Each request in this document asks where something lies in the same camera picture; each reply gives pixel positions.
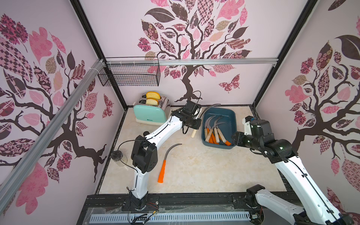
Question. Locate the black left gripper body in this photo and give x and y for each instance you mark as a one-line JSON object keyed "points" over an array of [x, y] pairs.
{"points": [[192, 123]]}

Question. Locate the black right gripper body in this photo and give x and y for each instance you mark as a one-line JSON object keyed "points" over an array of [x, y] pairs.
{"points": [[239, 138]]}

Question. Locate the teal plastic storage box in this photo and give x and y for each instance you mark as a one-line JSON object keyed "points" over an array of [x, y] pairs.
{"points": [[228, 128]]}

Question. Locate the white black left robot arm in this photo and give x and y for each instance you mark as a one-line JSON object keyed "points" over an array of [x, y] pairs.
{"points": [[145, 155]]}

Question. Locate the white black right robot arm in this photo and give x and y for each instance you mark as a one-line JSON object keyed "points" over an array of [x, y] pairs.
{"points": [[316, 209]]}

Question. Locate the mint green toaster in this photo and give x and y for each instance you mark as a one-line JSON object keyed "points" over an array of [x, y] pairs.
{"points": [[149, 114]]}

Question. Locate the pale bread slice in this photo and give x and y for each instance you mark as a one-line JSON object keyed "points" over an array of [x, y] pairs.
{"points": [[152, 102]]}

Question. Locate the yellow bread slice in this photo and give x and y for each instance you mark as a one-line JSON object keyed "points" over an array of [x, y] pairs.
{"points": [[153, 95]]}

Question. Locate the clear glass jar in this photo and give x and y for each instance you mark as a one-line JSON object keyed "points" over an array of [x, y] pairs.
{"points": [[119, 158]]}

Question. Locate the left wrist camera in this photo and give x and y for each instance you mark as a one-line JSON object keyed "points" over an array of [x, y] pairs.
{"points": [[192, 108]]}

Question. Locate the aluminium rail back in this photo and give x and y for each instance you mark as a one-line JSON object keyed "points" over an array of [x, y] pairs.
{"points": [[193, 62]]}

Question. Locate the aluminium rail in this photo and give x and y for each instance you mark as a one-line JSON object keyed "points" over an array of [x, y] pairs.
{"points": [[13, 182], [193, 62]]}

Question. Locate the black wire basket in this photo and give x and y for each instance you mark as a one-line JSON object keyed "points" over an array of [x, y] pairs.
{"points": [[131, 71]]}

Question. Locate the white vented cable duct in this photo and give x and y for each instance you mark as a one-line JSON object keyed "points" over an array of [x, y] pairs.
{"points": [[151, 218]]}

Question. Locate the aluminium rail left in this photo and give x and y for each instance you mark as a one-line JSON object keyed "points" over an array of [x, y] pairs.
{"points": [[13, 182]]}

